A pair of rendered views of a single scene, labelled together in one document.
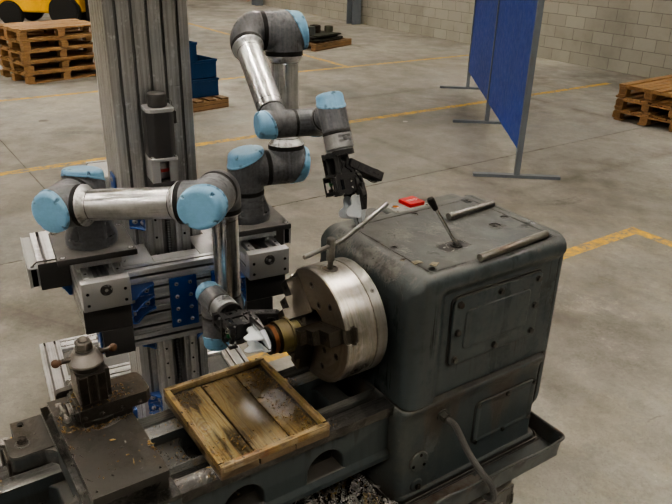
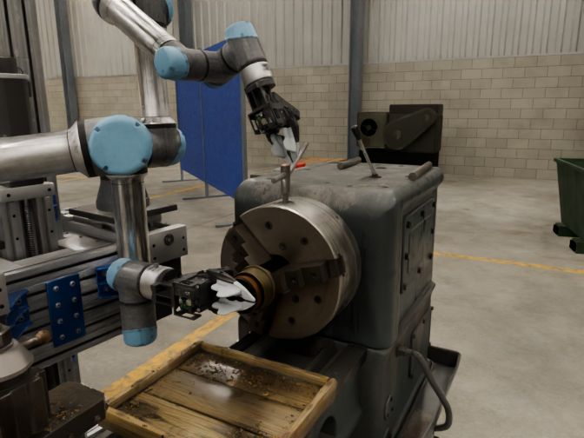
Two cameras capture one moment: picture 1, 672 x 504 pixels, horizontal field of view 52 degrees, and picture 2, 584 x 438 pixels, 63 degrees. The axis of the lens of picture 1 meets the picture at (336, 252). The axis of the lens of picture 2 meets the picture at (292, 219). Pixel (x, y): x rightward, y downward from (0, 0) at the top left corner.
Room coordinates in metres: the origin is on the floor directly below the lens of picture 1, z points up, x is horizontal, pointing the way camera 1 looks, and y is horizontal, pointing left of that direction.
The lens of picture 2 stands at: (0.67, 0.47, 1.45)
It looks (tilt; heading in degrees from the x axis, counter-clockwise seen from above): 13 degrees down; 333
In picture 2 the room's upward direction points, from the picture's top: straight up
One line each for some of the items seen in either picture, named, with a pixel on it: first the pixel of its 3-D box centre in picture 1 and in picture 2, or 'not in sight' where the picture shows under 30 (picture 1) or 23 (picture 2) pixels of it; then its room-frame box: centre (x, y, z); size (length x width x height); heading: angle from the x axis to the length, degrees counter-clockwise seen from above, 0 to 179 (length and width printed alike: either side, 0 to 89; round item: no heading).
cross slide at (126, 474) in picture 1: (101, 436); not in sight; (1.28, 0.53, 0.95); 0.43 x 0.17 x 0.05; 35
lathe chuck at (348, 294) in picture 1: (328, 320); (285, 268); (1.61, 0.01, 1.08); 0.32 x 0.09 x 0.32; 35
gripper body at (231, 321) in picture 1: (235, 324); (187, 291); (1.57, 0.26, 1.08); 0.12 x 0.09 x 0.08; 33
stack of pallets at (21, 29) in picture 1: (52, 50); not in sight; (10.32, 4.20, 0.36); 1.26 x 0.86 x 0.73; 137
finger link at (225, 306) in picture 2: (255, 348); (229, 308); (1.49, 0.20, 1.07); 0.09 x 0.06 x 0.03; 33
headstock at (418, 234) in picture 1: (438, 288); (345, 235); (1.86, -0.31, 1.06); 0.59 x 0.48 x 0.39; 125
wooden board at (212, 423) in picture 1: (244, 411); (222, 401); (1.46, 0.23, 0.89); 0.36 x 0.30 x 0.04; 35
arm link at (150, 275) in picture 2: (225, 309); (160, 282); (1.65, 0.30, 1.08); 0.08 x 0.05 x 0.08; 123
